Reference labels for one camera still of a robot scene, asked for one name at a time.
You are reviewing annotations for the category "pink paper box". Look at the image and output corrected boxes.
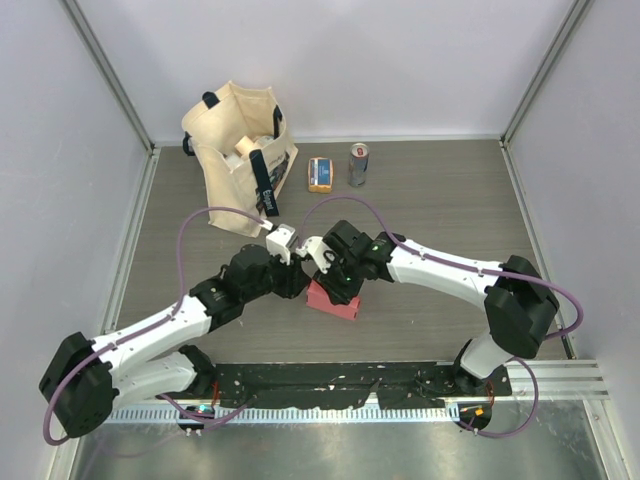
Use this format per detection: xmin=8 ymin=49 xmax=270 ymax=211
xmin=306 ymin=280 xmax=361 ymax=321

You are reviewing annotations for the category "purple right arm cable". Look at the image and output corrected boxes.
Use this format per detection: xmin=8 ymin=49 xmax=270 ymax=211
xmin=299 ymin=195 xmax=585 ymax=361

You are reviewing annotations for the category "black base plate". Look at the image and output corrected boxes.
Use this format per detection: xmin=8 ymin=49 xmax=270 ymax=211
xmin=154 ymin=360 xmax=514 ymax=409

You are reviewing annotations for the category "aluminium corner post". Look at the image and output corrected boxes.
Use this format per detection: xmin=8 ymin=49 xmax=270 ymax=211
xmin=59 ymin=0 xmax=156 ymax=154
xmin=497 ymin=0 xmax=594 ymax=149

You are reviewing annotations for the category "beige canvas tote bag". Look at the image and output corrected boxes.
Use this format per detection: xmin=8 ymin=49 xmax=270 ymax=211
xmin=181 ymin=81 xmax=298 ymax=238

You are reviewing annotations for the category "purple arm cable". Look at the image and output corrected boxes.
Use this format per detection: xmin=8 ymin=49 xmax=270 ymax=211
xmin=43 ymin=206 xmax=271 ymax=446
xmin=299 ymin=195 xmax=585 ymax=361

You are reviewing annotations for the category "silver energy drink can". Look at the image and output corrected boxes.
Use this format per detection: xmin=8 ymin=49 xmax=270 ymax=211
xmin=348 ymin=143 xmax=369 ymax=187

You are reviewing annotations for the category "slotted cable duct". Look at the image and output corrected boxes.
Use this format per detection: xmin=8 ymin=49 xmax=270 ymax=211
xmin=105 ymin=401 xmax=459 ymax=428

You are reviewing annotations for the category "aluminium corner post left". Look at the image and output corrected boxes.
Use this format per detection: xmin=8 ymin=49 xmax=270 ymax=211
xmin=59 ymin=0 xmax=156 ymax=154

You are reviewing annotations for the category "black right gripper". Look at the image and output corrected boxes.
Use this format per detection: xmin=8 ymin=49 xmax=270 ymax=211
xmin=313 ymin=253 xmax=364 ymax=306

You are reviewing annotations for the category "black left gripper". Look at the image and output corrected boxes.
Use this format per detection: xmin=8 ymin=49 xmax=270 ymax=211
xmin=243 ymin=248 xmax=312 ymax=303

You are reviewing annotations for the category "orange sponge blue label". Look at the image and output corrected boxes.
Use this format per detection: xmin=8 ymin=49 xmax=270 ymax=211
xmin=307 ymin=157 xmax=334 ymax=194

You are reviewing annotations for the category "aluminium corner post right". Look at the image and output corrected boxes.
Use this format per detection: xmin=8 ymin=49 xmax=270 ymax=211
xmin=497 ymin=0 xmax=594 ymax=149

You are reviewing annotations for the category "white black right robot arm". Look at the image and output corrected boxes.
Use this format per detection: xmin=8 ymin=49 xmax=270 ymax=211
xmin=300 ymin=220 xmax=559 ymax=395

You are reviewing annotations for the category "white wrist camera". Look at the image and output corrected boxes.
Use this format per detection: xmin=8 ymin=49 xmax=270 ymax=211
xmin=265 ymin=224 xmax=297 ymax=265
xmin=295 ymin=236 xmax=336 ymax=274

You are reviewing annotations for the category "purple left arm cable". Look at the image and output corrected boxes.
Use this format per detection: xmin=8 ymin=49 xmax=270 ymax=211
xmin=43 ymin=206 xmax=271 ymax=446

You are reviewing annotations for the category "cream lotion bottle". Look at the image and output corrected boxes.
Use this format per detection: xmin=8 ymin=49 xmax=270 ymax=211
xmin=235 ymin=136 xmax=261 ymax=159

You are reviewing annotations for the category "aluminium front rail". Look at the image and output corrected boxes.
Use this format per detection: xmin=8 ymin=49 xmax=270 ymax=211
xmin=107 ymin=359 xmax=611 ymax=406

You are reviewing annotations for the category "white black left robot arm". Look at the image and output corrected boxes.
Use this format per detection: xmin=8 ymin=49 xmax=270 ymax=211
xmin=39 ymin=244 xmax=311 ymax=446

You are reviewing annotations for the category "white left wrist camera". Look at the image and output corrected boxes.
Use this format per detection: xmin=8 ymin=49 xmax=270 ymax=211
xmin=265 ymin=224 xmax=297 ymax=265

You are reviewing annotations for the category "clear plastic bottle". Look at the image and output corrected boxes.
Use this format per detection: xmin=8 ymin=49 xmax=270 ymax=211
xmin=225 ymin=152 xmax=250 ymax=172

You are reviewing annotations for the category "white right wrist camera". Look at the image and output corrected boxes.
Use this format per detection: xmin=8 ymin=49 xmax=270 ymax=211
xmin=295 ymin=236 xmax=336 ymax=274

